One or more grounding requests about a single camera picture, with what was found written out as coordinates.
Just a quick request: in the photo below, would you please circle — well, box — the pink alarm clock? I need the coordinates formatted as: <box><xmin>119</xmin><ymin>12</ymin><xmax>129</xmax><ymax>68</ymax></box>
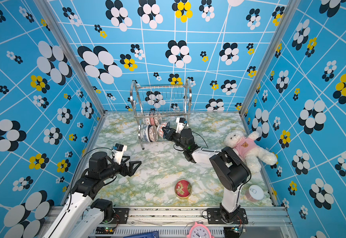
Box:
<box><xmin>186</xmin><ymin>222</ymin><xmax>214</xmax><ymax>238</ymax></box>

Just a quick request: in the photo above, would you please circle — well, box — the right green circuit board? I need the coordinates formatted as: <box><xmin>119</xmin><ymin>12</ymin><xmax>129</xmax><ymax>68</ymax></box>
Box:
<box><xmin>223</xmin><ymin>227</ymin><xmax>240</xmax><ymax>238</ymax></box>

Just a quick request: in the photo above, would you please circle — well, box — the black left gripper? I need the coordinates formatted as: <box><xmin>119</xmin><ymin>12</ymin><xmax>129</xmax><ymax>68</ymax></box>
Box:
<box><xmin>101</xmin><ymin>154</ymin><xmax>142</xmax><ymax>181</ymax></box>

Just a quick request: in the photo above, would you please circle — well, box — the green circuit board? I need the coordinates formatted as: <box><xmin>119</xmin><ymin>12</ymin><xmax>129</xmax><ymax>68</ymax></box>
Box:
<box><xmin>95</xmin><ymin>227</ymin><xmax>115</xmax><ymax>235</ymax></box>
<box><xmin>223</xmin><ymin>227</ymin><xmax>240</xmax><ymax>238</ymax></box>

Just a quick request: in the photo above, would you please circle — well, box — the pink white round container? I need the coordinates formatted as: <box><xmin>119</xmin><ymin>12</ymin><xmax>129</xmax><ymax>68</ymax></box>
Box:
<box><xmin>245</xmin><ymin>185</ymin><xmax>265</xmax><ymax>202</ymax></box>

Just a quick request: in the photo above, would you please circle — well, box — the dark blue patterned bowl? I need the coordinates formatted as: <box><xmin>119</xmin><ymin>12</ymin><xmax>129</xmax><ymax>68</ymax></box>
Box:
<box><xmin>157</xmin><ymin>122</ymin><xmax>170</xmax><ymax>139</ymax></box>

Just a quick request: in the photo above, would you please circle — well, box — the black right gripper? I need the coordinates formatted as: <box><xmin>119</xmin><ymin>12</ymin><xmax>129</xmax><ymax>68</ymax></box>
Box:
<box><xmin>163</xmin><ymin>127</ymin><xmax>188</xmax><ymax>153</ymax></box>

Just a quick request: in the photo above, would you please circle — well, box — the blue floral white bowl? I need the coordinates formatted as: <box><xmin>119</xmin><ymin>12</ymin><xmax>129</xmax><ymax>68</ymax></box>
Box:
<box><xmin>141</xmin><ymin>125</ymin><xmax>151</xmax><ymax>143</ymax></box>

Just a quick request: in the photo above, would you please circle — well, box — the black leaf patterned bowl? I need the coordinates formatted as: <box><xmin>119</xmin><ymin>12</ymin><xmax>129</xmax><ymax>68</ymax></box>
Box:
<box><xmin>150</xmin><ymin>117</ymin><xmax>156</xmax><ymax>126</ymax></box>

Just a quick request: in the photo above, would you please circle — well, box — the stainless steel dish rack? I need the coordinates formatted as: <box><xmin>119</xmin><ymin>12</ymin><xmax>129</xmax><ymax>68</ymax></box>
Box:
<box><xmin>130</xmin><ymin>80</ymin><xmax>192</xmax><ymax>150</ymax></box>

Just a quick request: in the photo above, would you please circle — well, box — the blue box at front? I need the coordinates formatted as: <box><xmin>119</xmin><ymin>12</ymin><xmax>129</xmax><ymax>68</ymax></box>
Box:
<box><xmin>124</xmin><ymin>231</ymin><xmax>159</xmax><ymax>238</ymax></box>

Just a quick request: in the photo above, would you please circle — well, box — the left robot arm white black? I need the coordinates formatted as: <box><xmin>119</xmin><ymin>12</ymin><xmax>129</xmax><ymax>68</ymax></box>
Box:
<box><xmin>42</xmin><ymin>151</ymin><xmax>142</xmax><ymax>238</ymax></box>

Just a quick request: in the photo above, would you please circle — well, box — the white teddy bear pink shirt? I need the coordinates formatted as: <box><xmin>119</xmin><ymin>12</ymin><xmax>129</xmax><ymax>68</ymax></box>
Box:
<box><xmin>224</xmin><ymin>130</ymin><xmax>278</xmax><ymax>174</ymax></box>

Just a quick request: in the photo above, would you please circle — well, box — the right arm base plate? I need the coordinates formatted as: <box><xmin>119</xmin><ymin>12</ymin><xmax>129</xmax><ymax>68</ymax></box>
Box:
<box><xmin>207</xmin><ymin>208</ymin><xmax>249</xmax><ymax>225</ymax></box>

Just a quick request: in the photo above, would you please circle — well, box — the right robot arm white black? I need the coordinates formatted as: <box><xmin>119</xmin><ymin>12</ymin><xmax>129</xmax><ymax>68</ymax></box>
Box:
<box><xmin>162</xmin><ymin>127</ymin><xmax>251</xmax><ymax>224</ymax></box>

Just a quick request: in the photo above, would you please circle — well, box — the left green circuit board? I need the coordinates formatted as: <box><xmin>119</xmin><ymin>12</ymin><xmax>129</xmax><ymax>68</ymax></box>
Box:
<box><xmin>95</xmin><ymin>227</ymin><xmax>115</xmax><ymax>235</ymax></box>

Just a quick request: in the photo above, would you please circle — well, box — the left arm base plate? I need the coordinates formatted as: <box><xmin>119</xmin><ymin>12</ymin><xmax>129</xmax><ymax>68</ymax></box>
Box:
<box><xmin>102</xmin><ymin>207</ymin><xmax>130</xmax><ymax>225</ymax></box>

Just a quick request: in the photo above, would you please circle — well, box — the red gold round tin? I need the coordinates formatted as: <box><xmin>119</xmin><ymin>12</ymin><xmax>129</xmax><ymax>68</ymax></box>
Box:
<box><xmin>174</xmin><ymin>179</ymin><xmax>192</xmax><ymax>199</ymax></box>

